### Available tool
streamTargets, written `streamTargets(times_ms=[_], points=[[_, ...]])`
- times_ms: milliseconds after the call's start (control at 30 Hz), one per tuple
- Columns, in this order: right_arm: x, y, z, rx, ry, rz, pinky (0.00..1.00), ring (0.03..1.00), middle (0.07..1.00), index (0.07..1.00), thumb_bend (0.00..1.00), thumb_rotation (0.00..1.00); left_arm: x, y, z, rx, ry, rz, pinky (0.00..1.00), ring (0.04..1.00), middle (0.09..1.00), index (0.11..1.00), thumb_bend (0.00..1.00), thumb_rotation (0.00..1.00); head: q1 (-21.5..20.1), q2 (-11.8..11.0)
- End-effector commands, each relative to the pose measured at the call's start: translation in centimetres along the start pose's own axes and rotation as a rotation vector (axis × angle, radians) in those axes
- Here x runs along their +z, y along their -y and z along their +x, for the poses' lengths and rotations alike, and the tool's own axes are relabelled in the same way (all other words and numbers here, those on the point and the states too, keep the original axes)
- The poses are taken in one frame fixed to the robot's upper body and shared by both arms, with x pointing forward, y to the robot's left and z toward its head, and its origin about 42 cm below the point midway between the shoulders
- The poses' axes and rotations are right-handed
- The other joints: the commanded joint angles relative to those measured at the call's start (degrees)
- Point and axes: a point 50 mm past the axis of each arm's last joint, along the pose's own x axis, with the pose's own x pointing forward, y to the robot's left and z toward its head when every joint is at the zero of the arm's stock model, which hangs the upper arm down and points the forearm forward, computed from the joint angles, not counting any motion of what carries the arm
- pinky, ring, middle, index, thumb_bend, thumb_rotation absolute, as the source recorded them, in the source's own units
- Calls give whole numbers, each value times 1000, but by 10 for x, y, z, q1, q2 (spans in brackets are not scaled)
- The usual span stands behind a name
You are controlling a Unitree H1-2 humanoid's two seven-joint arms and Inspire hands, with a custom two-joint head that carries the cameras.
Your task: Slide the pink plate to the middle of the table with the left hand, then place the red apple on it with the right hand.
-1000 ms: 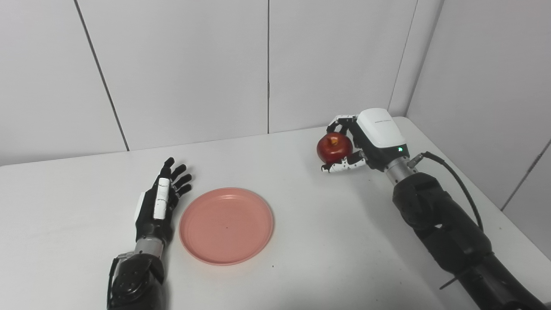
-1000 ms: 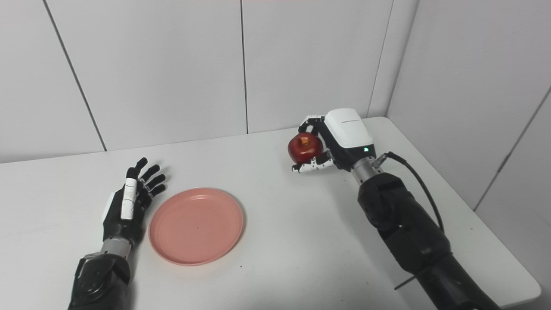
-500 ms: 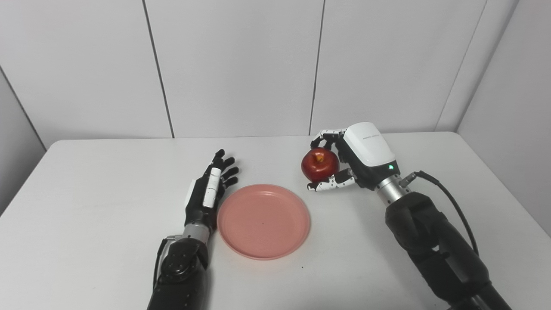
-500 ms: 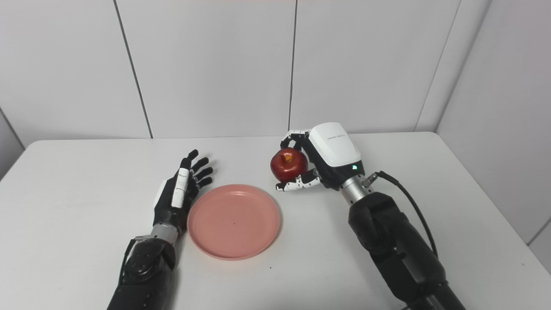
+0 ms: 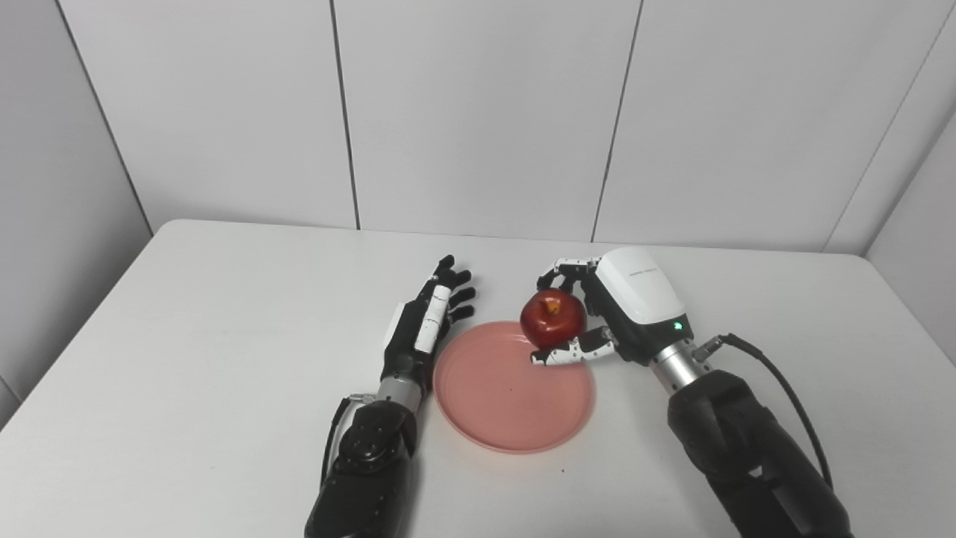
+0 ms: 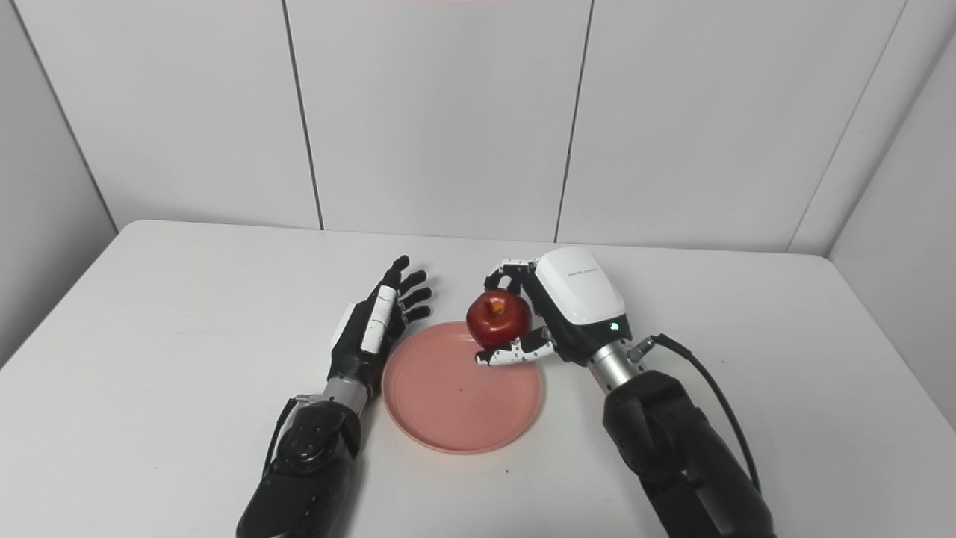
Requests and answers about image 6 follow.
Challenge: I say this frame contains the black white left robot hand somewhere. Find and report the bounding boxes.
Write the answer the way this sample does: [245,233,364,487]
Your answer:
[327,255,434,389]

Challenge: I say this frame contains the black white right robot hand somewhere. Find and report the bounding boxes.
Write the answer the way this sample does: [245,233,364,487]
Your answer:
[475,247,633,370]

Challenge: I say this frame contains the red apple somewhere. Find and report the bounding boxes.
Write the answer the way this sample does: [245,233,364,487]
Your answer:
[465,289,534,351]

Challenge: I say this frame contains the pink plastic plate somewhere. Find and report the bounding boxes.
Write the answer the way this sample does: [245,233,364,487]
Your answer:
[381,321,545,455]

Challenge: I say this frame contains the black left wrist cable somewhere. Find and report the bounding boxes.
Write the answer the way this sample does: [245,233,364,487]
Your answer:
[261,396,301,479]

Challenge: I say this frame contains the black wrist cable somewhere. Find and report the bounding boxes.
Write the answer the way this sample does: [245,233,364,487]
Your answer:
[261,396,301,479]
[627,333,763,494]

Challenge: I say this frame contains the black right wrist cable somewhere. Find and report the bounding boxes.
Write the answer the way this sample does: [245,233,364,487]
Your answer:
[627,333,763,494]

